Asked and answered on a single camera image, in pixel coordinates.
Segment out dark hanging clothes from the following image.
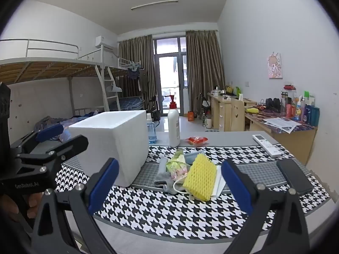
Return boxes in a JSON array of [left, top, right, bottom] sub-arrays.
[[126, 63, 149, 96]]

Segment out wooden chair with smiley back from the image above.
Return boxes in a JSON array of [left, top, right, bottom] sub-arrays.
[[230, 99, 245, 132]]

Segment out long wooden desk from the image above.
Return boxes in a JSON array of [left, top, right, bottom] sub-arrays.
[[245, 108, 318, 166]]

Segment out wall poster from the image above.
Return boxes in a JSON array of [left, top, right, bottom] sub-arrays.
[[267, 52, 283, 79]]

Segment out ceiling tube lamp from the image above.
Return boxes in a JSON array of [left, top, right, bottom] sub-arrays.
[[131, 0, 179, 10]]

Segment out yellow foam net sleeve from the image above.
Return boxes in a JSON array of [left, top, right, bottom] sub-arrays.
[[183, 153, 217, 202]]

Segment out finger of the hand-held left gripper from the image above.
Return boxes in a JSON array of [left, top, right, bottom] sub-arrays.
[[11, 123, 65, 153], [17, 134, 89, 165]]

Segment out green and pink packet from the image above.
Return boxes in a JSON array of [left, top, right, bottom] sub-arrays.
[[166, 149, 191, 180]]

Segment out person's left hand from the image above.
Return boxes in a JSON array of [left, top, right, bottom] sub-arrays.
[[0, 193, 44, 223]]

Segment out metal bunk bed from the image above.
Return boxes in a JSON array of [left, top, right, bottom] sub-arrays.
[[0, 39, 124, 127], [118, 57, 149, 112]]

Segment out houndstooth table mat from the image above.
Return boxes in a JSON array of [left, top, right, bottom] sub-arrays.
[[54, 144, 330, 237]]

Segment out black bag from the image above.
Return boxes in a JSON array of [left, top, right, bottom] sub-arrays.
[[265, 98, 282, 112]]

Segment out printed paper sheets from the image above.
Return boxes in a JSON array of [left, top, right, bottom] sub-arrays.
[[263, 116, 302, 133]]

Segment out blue spray bottle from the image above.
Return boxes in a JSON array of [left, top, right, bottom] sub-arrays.
[[146, 113, 157, 145]]

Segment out blue checked quilt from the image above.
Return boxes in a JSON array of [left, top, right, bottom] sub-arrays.
[[34, 111, 106, 142]]

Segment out white pump lotion bottle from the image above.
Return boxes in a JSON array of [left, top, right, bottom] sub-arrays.
[[168, 95, 181, 148]]

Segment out row of toiletry bottles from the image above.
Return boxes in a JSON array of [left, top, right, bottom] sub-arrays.
[[281, 85, 320, 127]]

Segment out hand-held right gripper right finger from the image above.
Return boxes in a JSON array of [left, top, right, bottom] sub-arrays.
[[221, 159, 310, 254]]

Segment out red snack packet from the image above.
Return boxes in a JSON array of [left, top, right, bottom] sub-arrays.
[[185, 136, 209, 146]]

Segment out white foam box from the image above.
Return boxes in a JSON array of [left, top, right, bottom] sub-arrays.
[[68, 110, 149, 187]]

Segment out glass balcony door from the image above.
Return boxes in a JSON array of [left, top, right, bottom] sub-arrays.
[[153, 37, 189, 115]]

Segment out white paper towel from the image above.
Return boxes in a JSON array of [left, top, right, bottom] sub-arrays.
[[209, 165, 225, 198]]

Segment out black folding chair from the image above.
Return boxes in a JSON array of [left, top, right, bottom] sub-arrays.
[[147, 95, 162, 127]]

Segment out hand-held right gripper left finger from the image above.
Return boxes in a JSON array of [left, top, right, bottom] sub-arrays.
[[31, 158, 120, 254]]

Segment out white remote control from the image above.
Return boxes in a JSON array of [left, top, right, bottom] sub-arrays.
[[252, 134, 282, 156]]

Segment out wooden desk with drawers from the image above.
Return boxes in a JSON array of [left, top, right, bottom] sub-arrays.
[[207, 92, 233, 132]]

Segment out patterned desk cloth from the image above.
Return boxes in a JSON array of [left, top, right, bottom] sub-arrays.
[[246, 106, 317, 132]]

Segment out brown curtain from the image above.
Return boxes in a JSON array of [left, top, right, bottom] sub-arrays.
[[186, 30, 225, 115], [118, 35, 157, 109]]

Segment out blue checked bedding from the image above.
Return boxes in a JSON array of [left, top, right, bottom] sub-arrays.
[[118, 97, 145, 110]]

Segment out grey cloth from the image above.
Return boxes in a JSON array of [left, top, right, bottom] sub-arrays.
[[154, 157, 186, 193]]

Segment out black smartphone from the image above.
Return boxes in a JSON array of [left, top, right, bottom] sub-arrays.
[[276, 159, 314, 195]]

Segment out white air conditioner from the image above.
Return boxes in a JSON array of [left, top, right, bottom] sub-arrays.
[[95, 35, 117, 50]]

